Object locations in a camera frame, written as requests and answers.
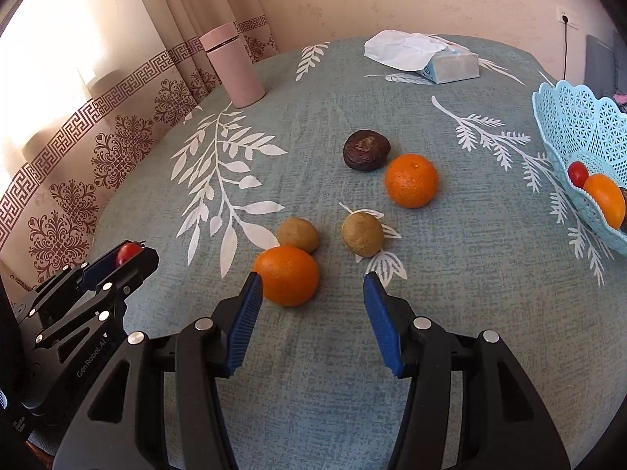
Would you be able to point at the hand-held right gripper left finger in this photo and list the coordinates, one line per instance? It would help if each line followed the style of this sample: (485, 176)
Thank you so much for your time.
(245, 323)

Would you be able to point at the pink thermos bottle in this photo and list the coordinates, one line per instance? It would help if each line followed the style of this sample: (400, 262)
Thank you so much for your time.
(230, 66)

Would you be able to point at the light blue tissue pack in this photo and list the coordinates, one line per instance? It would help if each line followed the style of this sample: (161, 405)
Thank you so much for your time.
(453, 66)

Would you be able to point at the white wall socket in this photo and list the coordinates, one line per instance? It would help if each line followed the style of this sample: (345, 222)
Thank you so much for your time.
(568, 17)

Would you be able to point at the white tissue paper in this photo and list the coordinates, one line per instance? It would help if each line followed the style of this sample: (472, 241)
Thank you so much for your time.
(401, 49)

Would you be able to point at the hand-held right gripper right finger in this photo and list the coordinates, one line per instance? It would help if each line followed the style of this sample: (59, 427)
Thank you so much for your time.
(382, 328)

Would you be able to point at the red cherry tomato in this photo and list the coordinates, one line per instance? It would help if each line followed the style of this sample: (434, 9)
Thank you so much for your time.
(128, 253)

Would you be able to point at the light blue lattice basket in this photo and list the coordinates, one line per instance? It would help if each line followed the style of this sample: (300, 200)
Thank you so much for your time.
(578, 122)

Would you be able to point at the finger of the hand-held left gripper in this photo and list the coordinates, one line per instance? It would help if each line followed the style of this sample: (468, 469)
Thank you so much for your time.
(137, 269)
(98, 268)

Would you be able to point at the dark fruit with tan patch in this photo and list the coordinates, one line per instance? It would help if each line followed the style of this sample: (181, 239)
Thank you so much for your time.
(366, 150)

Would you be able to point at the grey chair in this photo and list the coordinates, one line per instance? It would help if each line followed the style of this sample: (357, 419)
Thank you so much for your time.
(600, 66)

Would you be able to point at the brown kiwi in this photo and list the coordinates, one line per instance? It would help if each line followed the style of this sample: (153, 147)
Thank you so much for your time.
(362, 234)
(298, 234)

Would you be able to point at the large orange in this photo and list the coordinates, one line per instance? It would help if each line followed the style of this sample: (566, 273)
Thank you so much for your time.
(286, 276)

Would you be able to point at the beige patterned curtain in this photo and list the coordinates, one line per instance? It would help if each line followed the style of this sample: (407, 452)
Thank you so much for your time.
(98, 107)

